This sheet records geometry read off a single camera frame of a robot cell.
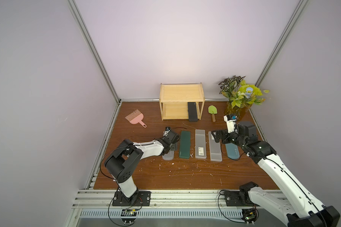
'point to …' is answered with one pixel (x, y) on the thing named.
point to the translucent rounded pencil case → (169, 156)
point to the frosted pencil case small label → (215, 150)
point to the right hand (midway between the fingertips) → (220, 127)
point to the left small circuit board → (128, 213)
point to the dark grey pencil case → (192, 116)
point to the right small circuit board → (249, 215)
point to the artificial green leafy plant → (238, 93)
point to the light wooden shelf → (174, 98)
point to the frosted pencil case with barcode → (200, 144)
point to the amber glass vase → (237, 108)
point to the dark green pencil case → (185, 144)
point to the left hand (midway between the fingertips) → (172, 142)
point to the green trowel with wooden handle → (212, 110)
